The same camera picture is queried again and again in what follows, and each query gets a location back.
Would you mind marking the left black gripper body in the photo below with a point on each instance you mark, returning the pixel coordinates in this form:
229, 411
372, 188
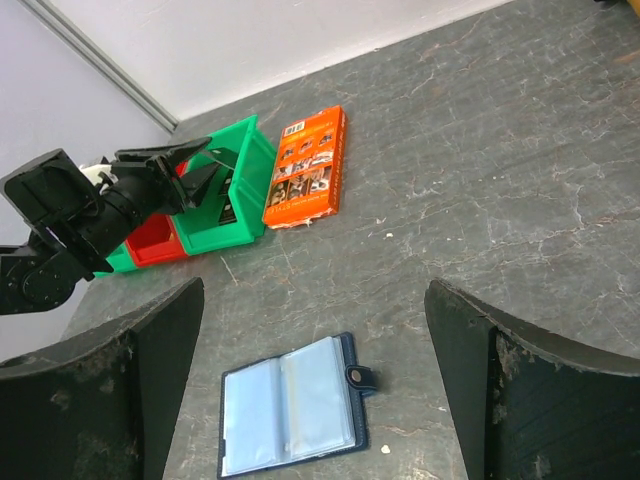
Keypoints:
136, 185

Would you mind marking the red bin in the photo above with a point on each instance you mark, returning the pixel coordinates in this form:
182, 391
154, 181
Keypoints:
155, 242

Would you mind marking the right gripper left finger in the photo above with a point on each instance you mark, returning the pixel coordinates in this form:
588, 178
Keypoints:
102, 404

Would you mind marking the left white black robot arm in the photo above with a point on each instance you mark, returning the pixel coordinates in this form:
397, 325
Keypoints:
78, 218

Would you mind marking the left green bin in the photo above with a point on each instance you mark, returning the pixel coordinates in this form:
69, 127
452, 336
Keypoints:
120, 261

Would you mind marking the green bin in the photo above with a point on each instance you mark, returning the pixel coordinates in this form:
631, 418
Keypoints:
243, 150
120, 261

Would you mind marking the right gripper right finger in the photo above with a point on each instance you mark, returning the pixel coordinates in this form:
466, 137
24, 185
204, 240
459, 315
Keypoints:
527, 403

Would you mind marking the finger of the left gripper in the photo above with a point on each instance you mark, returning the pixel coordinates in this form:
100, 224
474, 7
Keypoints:
195, 184
174, 153

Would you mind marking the orange blister pack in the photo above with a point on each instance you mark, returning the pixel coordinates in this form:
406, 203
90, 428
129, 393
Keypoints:
307, 176

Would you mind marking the right green bin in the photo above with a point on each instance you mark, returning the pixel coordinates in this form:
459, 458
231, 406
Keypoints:
243, 150

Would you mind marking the blue card holder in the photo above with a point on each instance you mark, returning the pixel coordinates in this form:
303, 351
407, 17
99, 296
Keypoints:
294, 408

